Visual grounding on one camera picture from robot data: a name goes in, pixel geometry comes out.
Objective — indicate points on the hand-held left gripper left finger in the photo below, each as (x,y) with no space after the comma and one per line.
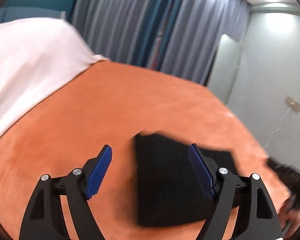
(100,172)

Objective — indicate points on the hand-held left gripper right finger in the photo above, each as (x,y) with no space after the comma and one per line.
(200,170)

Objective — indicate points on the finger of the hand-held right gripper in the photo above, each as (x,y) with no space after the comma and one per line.
(281,171)

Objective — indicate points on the black pants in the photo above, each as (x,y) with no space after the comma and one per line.
(165,180)

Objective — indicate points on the orange blanket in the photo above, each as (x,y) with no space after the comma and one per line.
(115,100)

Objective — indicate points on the pale door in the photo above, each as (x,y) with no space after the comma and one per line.
(227,65)

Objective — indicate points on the white bed sheet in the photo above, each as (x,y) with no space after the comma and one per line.
(27,67)

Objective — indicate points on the teal curtain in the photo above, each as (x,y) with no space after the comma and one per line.
(170,25)

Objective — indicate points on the grey curtain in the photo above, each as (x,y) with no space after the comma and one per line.
(110,17)

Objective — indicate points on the wall socket plate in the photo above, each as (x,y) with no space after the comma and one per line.
(293,103)

